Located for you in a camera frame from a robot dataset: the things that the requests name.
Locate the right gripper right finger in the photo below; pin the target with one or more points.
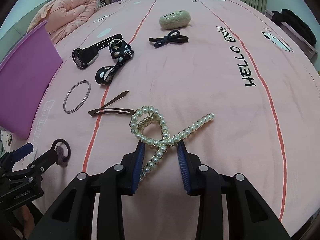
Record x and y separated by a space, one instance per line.
197 178

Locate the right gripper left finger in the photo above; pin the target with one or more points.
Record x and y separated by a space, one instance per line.
124 177

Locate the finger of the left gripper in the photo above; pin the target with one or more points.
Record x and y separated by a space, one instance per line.
22 152
42 163

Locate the dark purple hair elastic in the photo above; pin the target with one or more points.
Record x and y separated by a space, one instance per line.
62 160

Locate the pearl hair claw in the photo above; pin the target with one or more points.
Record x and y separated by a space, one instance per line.
149 126

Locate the large silver bangle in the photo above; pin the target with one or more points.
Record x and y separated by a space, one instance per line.
77 96

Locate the brown hair clip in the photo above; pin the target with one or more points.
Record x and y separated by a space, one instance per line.
106 109

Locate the black wrist watch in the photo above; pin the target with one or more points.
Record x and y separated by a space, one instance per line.
83 57

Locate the beige plush round clip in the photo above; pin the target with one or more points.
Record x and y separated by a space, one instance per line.
174 20

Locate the purple plastic bin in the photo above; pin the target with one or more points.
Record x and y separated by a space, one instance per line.
26 72

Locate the pink bed sheet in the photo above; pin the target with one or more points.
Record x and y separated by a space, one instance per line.
230 60

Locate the folded pink quilt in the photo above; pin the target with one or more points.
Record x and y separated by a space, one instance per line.
63 17

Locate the pink storage box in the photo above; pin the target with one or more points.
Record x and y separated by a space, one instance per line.
307 48

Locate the black clothes on box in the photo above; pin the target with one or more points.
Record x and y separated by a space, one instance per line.
296 23

